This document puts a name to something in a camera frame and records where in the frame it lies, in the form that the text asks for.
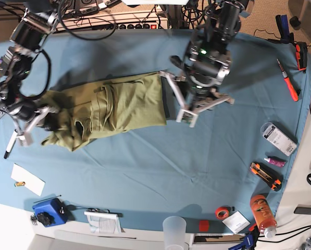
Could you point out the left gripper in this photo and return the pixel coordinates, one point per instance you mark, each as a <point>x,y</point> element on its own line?
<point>196,90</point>

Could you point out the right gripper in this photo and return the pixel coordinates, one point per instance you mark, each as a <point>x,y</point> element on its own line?
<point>27,115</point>

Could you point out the olive green t-shirt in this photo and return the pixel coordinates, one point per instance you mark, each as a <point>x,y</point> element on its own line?
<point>105,108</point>

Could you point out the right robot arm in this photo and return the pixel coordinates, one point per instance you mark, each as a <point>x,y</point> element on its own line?
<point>38,22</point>

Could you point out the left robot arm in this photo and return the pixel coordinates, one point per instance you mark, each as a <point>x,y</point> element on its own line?
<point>220,27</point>

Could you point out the white black marker pen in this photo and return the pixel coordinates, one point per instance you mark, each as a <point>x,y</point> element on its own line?
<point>10,144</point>

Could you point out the white paper card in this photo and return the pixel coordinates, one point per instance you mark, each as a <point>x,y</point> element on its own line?
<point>31,182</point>

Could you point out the small yellow battery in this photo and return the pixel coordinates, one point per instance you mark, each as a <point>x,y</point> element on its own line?
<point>20,184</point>

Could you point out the blue table cloth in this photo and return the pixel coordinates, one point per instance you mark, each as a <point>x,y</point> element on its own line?
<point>152,173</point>

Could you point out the blue plastic box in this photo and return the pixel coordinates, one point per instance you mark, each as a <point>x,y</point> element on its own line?
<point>55,208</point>

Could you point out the black knob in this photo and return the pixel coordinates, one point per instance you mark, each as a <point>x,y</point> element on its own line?
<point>45,219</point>

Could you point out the pink glue tube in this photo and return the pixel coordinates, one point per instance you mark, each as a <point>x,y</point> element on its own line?
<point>275,161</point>

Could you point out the orange black tool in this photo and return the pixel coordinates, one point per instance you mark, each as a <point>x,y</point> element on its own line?
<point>301,52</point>

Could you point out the orange black utility knife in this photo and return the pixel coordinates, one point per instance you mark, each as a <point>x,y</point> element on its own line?
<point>271,179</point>

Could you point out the red tape roll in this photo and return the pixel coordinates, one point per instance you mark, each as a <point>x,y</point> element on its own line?
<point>223,212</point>

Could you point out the white folded booklet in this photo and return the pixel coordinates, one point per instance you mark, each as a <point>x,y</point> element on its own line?
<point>103,222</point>

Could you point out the red plastic cap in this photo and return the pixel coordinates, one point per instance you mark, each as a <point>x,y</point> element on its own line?
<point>203,226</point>

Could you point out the white small card box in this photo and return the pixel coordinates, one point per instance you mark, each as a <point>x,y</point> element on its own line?
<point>236,222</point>

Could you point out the translucent plastic cup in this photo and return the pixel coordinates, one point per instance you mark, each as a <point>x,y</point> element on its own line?
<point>174,228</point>

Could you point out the orange drink bottle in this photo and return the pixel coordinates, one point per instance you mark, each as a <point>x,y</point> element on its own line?
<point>263,216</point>

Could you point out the black power adapter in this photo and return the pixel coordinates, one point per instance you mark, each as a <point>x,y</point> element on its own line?
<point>301,210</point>

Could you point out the blue clamp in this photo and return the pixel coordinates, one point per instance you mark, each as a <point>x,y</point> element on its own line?
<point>249,240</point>

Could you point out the black cable tie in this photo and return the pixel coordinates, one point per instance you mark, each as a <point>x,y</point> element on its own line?
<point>47,199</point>

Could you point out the orange handled screwdriver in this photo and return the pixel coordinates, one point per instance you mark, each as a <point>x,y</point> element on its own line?
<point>294,92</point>

